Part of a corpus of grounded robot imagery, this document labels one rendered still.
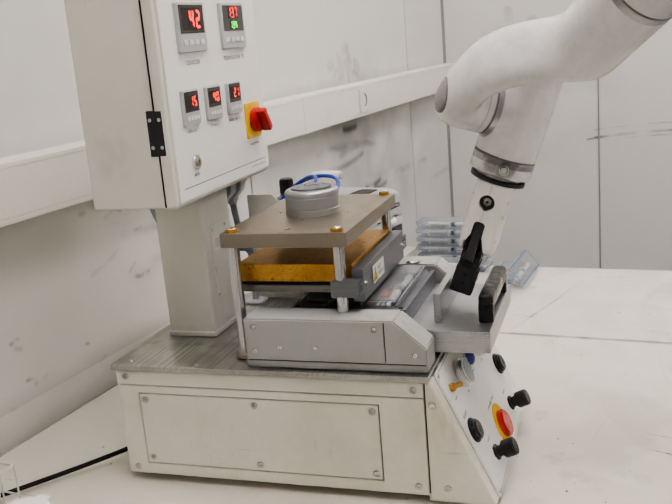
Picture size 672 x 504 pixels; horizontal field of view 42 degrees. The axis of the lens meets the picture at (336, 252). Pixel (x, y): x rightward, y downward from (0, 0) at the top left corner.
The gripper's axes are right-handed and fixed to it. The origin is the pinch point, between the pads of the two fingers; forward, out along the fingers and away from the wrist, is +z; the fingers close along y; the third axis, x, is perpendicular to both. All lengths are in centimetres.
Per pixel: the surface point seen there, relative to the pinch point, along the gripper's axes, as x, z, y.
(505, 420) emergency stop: -11.9, 18.1, -0.9
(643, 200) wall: -39, 25, 233
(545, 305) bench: -14, 23, 69
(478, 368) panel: -5.8, 13.4, 2.5
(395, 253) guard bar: 11.5, 2.0, 6.3
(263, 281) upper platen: 25.7, 6.8, -10.0
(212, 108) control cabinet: 40.9, -13.0, -4.2
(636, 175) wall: -33, 16, 233
